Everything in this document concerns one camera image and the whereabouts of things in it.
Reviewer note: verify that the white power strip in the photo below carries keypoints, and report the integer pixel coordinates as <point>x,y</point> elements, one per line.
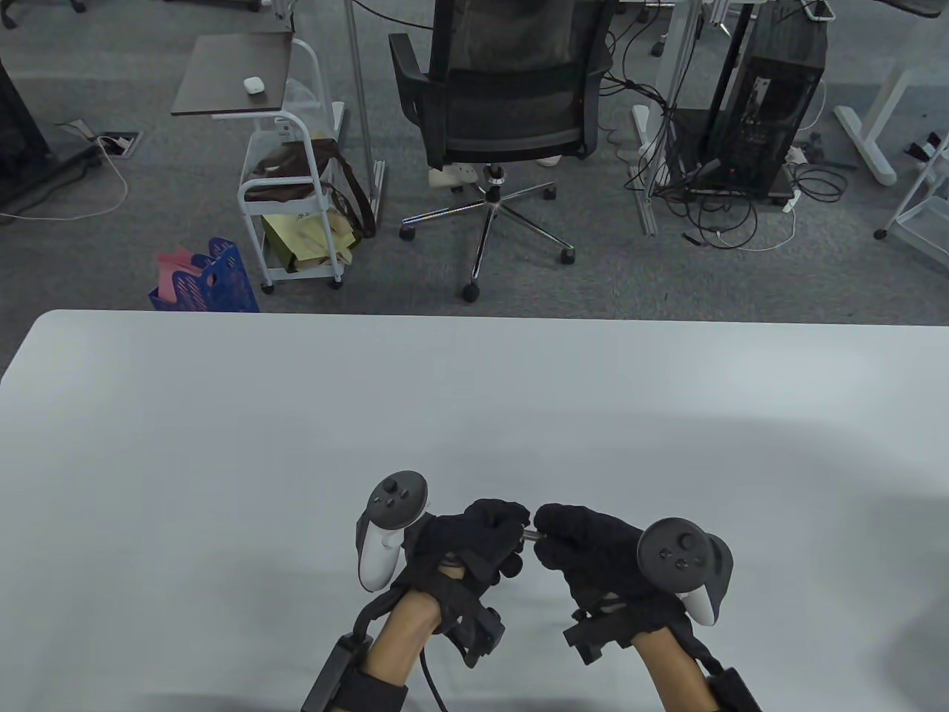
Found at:
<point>797,157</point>

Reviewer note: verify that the person's left hand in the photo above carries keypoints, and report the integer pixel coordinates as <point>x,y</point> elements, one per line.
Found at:
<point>460,545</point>

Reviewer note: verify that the floor socket box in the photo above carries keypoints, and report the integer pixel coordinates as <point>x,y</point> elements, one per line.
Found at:
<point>118,142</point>

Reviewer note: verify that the silver desk leg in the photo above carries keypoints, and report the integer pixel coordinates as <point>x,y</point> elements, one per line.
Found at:
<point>363,96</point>

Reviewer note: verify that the black equipment stand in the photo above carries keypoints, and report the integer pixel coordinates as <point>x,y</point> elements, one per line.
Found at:
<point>33,133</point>

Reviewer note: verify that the brown top side table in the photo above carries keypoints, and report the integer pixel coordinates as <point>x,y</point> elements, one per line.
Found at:
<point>233,74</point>

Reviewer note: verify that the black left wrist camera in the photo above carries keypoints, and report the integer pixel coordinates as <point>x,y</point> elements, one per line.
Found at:
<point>478,630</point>

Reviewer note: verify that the person's right hand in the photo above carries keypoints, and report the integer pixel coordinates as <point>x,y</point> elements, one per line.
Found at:
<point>593,552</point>

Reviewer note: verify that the black computer tower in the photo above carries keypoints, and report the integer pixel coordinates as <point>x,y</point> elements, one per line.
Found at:
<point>764,104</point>

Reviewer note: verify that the yellow paper bag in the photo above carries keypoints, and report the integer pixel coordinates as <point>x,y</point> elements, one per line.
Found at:
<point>308,237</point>

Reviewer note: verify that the white desk leg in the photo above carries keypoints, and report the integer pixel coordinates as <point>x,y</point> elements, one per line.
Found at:
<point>871,122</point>

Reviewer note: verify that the person's right fingers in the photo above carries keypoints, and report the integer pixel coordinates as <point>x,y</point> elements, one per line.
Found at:
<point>557,528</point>

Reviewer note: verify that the black mesh office chair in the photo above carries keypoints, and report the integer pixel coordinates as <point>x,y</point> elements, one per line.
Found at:
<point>504,96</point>

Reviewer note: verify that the white rolling cart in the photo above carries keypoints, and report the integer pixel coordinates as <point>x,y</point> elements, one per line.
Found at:
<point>296,215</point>

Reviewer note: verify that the blue plastic basket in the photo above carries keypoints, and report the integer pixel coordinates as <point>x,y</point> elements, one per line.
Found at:
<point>211,285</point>

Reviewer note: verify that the brown bag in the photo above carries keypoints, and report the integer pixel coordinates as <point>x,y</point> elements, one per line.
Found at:
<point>311,174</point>

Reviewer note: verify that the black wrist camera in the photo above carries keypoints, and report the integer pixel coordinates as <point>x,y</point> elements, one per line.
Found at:
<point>478,630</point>
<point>593,636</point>

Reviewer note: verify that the pink paper sheets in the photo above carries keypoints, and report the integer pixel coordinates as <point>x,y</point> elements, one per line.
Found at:
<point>174,268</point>

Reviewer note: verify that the person's left forearm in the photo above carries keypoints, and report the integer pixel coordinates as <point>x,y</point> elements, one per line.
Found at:
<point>397,638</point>

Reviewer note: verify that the person's right forearm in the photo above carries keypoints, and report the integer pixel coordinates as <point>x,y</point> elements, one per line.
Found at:
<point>667,667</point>

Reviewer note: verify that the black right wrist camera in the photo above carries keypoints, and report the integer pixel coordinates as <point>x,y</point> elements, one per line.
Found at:
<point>593,636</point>

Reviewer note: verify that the white earbuds case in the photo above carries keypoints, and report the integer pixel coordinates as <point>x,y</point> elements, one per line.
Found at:
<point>253,85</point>

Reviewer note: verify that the white hand controller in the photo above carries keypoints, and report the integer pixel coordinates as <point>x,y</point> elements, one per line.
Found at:
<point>686,564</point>
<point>382,530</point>

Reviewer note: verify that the white right hand controller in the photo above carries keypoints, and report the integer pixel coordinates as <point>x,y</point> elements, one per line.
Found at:
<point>686,564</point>

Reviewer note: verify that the white left hand controller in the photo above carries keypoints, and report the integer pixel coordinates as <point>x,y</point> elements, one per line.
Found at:
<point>382,530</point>

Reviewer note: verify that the person's left fingers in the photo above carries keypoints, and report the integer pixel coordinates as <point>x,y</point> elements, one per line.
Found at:
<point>498,528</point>

